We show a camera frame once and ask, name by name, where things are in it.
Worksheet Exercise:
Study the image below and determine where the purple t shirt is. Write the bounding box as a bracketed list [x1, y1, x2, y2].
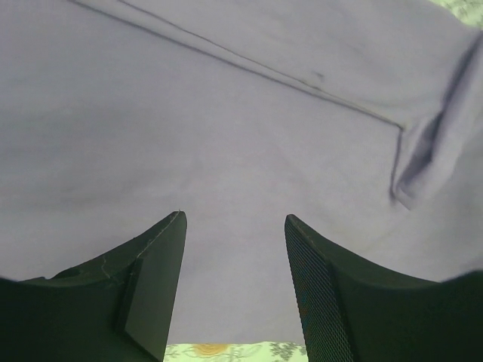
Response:
[1, 1, 482, 343]

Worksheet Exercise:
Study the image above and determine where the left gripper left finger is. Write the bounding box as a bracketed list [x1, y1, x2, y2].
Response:
[1, 211, 187, 362]

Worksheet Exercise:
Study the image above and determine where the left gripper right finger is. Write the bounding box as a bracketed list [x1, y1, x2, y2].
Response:
[285, 215, 482, 361]

